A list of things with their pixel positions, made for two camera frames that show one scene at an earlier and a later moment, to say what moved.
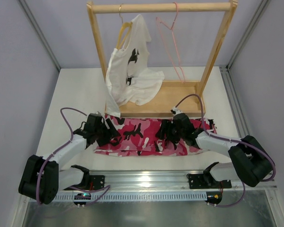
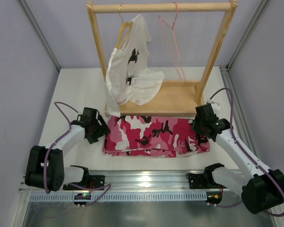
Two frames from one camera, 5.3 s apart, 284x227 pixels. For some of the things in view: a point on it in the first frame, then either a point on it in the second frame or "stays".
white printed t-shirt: (128, 79) stays
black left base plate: (98, 181) stays
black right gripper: (168, 132) → (197, 129)
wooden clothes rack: (178, 99) stays
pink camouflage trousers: (138, 137) stays
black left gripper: (106, 136) → (103, 127)
